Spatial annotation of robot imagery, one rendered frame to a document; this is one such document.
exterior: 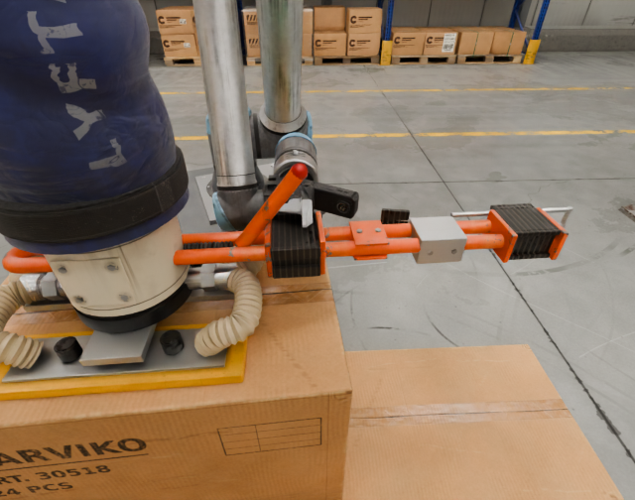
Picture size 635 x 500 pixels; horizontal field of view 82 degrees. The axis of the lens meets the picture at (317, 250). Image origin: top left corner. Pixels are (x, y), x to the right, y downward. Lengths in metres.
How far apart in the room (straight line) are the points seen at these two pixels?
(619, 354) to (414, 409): 1.39
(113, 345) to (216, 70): 0.54
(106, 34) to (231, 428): 0.49
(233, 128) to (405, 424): 0.78
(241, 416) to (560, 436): 0.78
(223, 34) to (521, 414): 1.08
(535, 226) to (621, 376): 1.57
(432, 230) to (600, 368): 1.63
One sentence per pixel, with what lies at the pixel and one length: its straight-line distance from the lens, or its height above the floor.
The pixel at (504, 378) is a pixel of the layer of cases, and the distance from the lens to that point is 1.14.
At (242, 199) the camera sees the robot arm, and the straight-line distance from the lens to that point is 0.83.
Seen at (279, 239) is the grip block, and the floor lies 1.10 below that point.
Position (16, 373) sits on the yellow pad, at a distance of 0.66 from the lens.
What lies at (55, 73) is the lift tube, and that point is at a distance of 0.41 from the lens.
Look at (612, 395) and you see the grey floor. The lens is 2.05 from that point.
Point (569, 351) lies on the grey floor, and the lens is 2.11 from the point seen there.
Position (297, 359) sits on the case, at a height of 0.95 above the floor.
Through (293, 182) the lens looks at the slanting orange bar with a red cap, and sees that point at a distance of 0.49.
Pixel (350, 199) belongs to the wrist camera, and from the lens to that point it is 0.64.
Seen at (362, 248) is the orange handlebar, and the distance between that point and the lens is 0.53.
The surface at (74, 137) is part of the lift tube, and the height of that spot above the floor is 1.28.
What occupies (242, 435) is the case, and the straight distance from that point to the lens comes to 0.61.
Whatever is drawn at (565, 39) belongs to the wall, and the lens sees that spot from 10.40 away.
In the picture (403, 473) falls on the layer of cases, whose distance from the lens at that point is 0.94.
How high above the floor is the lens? 1.40
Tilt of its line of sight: 37 degrees down
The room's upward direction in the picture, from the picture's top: straight up
